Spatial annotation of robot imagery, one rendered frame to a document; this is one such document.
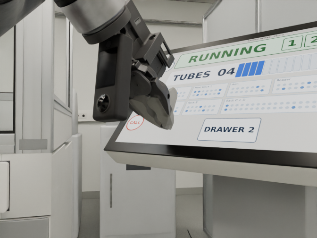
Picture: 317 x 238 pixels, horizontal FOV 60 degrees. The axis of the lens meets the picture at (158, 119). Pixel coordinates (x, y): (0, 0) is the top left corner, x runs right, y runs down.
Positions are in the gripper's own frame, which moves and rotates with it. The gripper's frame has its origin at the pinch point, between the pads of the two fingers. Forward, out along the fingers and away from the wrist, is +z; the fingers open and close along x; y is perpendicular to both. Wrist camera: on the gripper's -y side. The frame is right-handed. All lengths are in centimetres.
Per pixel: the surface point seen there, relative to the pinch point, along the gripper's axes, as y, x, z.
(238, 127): 1.2, -12.5, 1.3
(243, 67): 15.3, -10.0, 1.3
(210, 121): 2.3, -7.4, 1.3
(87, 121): 133, 271, 150
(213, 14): 189, 76, 76
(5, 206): -20.0, 35.3, 3.2
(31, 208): -17.9, 33.6, 7.8
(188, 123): 2.1, -3.5, 1.3
